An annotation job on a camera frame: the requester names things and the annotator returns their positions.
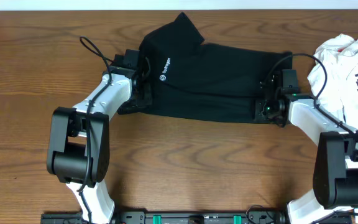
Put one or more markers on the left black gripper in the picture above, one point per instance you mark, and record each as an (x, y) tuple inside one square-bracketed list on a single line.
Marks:
[(142, 94)]

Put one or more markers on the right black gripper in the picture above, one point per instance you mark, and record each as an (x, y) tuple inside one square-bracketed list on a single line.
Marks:
[(258, 112)]

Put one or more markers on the black polo shirt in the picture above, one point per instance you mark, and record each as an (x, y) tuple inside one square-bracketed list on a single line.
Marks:
[(191, 79)]

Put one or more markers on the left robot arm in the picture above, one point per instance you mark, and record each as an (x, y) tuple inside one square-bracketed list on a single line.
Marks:
[(79, 145)]

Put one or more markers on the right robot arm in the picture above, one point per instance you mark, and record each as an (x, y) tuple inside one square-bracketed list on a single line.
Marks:
[(334, 196)]

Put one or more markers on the white t-shirt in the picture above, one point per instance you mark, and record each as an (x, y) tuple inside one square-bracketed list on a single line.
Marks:
[(339, 57)]

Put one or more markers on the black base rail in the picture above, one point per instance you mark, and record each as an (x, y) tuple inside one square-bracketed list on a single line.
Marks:
[(138, 217)]

